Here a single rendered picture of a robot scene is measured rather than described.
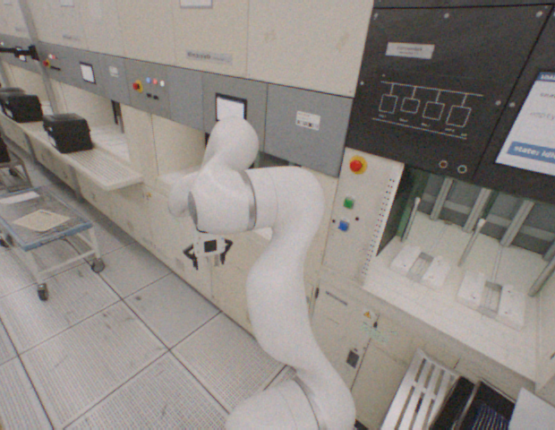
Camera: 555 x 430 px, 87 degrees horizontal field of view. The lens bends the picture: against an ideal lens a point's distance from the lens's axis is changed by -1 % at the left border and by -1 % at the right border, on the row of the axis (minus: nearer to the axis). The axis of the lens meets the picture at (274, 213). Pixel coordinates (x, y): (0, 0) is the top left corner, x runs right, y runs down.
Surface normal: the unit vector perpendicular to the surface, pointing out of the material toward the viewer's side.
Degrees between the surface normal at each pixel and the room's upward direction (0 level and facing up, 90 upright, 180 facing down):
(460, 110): 90
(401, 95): 90
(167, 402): 0
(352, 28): 90
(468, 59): 90
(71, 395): 0
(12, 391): 0
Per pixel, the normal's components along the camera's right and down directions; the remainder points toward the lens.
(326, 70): -0.64, 0.33
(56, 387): 0.08, -0.87
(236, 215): 0.38, 0.45
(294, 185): 0.38, -0.25
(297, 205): 0.33, 0.16
